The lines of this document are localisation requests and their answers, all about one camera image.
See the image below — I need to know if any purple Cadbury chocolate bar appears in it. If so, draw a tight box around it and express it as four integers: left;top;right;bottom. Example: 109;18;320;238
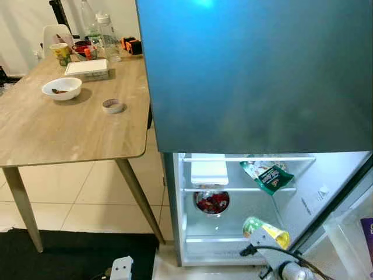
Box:
360;218;373;263

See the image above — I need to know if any wooden table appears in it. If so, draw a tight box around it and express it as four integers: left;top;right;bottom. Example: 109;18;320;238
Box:
0;50;166;253

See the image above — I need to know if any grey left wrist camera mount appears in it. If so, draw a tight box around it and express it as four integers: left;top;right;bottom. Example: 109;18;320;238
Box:
110;255;135;280

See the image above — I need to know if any clear fridge door bin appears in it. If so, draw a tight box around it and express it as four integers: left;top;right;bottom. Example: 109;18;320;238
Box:
323;201;373;280

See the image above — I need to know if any dark teal fridge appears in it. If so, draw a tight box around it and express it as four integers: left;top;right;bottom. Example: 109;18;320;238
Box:
135;0;373;280

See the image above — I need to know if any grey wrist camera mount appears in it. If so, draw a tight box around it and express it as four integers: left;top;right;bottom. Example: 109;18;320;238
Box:
248;226;287;270
110;255;135;280

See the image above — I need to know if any white rectangular box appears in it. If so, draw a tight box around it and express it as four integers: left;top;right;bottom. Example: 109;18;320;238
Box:
191;153;230;188

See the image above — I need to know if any white lidded food container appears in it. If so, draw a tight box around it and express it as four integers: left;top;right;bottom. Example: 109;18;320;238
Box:
64;58;110;82

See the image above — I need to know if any clear water bottle green cap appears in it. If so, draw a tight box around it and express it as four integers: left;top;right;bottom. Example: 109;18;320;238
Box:
80;0;98;44

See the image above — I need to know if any yellow Maggi noodle cup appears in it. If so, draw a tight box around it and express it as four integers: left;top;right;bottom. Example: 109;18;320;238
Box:
243;216;291;250

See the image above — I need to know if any white bowl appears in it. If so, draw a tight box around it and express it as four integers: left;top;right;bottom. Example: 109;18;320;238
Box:
41;77;83;102

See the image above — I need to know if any green yellow noodle cup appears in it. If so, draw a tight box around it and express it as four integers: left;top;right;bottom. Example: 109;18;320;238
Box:
50;43;72;67

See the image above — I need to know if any steel bowl red fruit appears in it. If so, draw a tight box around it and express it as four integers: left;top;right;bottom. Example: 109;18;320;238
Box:
193;190;231;218

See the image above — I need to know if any green snack bag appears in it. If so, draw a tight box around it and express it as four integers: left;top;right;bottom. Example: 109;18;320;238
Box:
240;160;295;196

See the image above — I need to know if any black floor mat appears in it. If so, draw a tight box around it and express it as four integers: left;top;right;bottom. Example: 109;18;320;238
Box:
0;227;159;280

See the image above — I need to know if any small round white dish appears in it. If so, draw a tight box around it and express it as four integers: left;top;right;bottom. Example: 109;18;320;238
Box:
102;98;125;114

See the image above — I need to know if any small orange black box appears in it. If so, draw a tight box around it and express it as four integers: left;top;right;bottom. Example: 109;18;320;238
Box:
121;36;143;56

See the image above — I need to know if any black metal rack frame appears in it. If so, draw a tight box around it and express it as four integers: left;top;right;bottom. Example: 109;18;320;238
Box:
49;0;73;36

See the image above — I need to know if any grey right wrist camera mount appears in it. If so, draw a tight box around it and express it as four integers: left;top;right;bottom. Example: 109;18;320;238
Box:
248;226;287;270

